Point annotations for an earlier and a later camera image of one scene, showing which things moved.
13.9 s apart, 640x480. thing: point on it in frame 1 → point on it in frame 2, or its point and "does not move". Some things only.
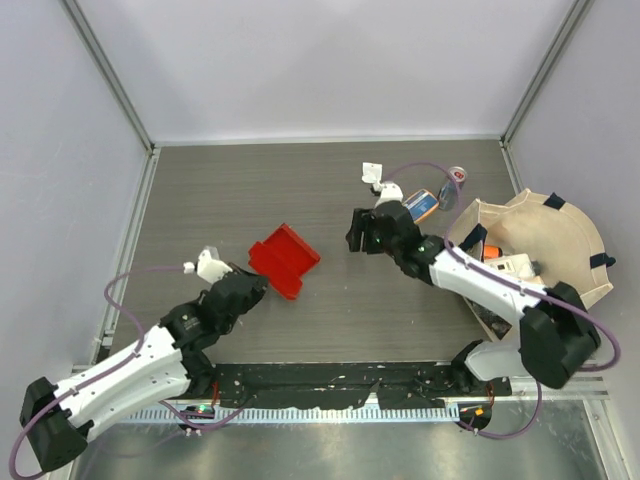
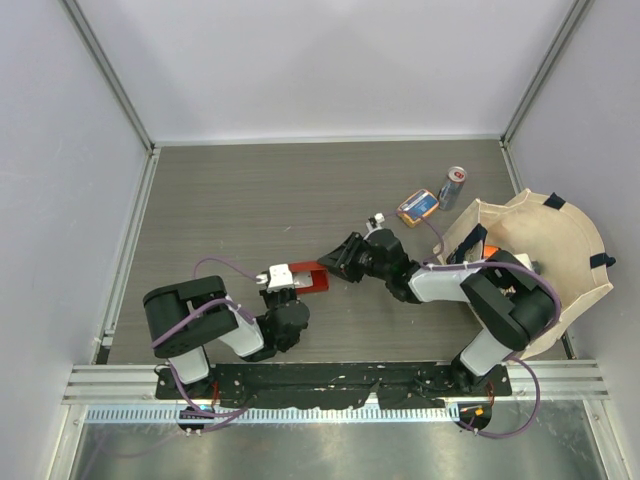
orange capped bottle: [492, 251] does not move
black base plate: [399, 386] does not move
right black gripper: [363, 220] → [341, 260]
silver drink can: [448, 193] does not move
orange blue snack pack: [421, 205] does not move
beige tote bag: [561, 243] does not move
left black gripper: [259, 289] → [268, 295]
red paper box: [284, 257] → [309, 276]
